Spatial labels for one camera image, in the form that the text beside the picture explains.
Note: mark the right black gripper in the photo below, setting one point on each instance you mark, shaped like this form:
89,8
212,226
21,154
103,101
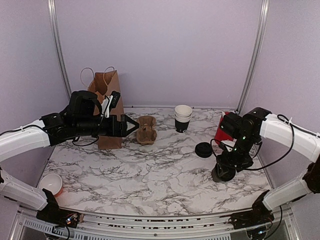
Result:
225,155

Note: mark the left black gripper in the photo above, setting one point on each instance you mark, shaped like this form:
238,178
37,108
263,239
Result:
121,130

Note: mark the black paper coffee cup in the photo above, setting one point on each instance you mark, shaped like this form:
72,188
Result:
218,175

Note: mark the brown cardboard cup carrier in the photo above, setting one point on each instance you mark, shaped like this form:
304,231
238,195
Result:
146,134

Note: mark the brown paper bag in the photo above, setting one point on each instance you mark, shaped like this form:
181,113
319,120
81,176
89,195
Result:
103,84

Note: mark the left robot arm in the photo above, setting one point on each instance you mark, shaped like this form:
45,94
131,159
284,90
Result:
47,131

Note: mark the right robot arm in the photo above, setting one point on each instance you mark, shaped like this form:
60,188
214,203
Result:
280,129

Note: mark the red cylindrical container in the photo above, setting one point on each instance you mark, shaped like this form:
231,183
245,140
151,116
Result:
221,135

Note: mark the stack of paper cups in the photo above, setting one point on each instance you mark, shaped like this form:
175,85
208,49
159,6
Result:
182,117

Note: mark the white and orange bowl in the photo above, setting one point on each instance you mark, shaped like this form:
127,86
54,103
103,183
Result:
53,183

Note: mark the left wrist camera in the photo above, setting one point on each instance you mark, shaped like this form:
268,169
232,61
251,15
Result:
110,102

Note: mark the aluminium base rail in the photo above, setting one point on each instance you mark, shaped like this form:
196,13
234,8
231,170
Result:
102,226

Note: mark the left aluminium frame post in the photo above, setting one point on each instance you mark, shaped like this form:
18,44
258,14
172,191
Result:
58,46

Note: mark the aluminium frame post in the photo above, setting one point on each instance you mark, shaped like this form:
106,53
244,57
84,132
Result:
260,33
58,46

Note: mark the right aluminium frame post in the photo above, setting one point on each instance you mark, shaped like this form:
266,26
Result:
260,33

